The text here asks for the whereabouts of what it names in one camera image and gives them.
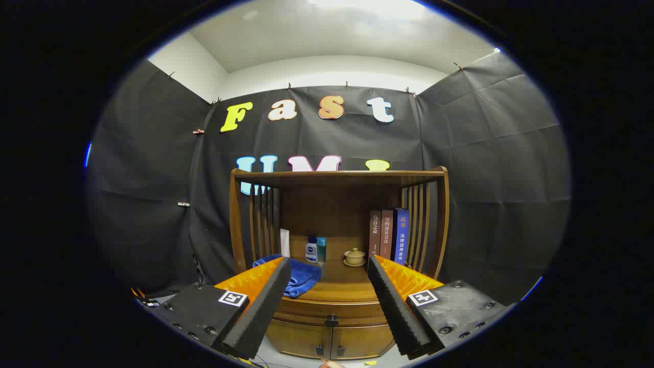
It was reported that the blue book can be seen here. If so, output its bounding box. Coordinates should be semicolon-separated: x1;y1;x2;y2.
392;208;410;265

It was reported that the blue folded towel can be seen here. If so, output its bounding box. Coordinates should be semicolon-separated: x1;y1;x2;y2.
253;254;322;298

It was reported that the wooden countertop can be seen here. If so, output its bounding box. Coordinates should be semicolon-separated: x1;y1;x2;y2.
250;257;381;303

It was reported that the reddish brown book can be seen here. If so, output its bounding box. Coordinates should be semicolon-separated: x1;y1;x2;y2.
380;209;394;260

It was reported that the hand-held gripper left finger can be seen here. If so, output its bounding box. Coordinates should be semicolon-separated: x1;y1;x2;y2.
138;256;292;361

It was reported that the dark brown book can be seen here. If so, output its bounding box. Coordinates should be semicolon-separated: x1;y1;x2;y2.
369;210;382;259

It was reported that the wooden cabinet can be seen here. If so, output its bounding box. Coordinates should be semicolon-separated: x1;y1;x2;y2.
228;166;450;361

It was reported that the wooden cabinet door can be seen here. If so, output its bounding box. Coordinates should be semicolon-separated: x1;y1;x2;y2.
265;319;333;358
331;325;396;360

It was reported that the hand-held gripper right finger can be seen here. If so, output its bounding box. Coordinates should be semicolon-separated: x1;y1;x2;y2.
367;255;514;361

